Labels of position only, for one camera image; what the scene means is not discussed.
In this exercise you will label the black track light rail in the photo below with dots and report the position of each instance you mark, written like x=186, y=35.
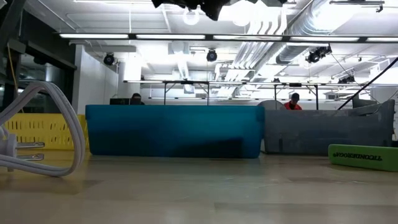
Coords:
x=357, y=2

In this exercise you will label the black round spotlight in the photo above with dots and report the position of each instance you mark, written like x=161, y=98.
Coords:
x=211, y=55
x=109, y=59

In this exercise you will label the round pendant lamp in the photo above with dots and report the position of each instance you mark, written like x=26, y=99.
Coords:
x=190, y=19

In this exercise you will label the long linear ceiling light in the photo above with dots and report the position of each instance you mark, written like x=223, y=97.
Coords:
x=93, y=36

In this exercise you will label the teal plastic bin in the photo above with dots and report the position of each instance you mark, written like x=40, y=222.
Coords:
x=174, y=130

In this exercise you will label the yellow plastic basket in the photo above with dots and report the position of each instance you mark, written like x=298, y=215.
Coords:
x=46, y=130

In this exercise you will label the black ceiling spotlight cluster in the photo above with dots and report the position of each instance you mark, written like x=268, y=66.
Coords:
x=317, y=54
x=346, y=80

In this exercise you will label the black monitor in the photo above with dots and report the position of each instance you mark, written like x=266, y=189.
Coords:
x=119, y=101

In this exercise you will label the person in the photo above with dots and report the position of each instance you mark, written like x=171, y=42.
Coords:
x=293, y=104
x=136, y=99

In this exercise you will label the black metal table frame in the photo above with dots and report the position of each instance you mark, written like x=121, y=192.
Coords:
x=316, y=96
x=207, y=93

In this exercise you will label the silver ventilation duct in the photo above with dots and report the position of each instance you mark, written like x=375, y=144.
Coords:
x=314, y=21

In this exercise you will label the dark grey plastic tray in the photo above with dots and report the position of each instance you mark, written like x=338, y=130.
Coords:
x=326, y=130

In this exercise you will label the grey chair back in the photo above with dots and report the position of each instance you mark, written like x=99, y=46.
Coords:
x=270, y=105

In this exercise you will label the green eraser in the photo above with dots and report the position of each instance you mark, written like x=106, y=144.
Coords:
x=342, y=162

